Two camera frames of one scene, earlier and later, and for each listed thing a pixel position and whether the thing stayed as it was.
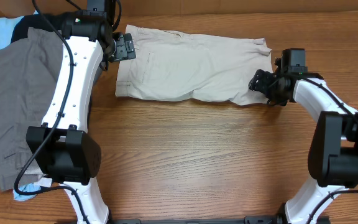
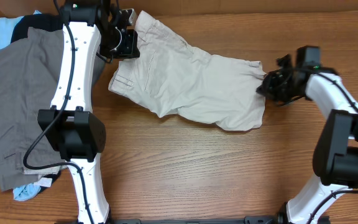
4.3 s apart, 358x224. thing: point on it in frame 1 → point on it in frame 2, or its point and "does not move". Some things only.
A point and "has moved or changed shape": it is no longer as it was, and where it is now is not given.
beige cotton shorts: [173, 66] has moved or changed shape
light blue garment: [2, 35] does not move
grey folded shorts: [22, 76] does not move
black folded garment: [53, 22] does not move
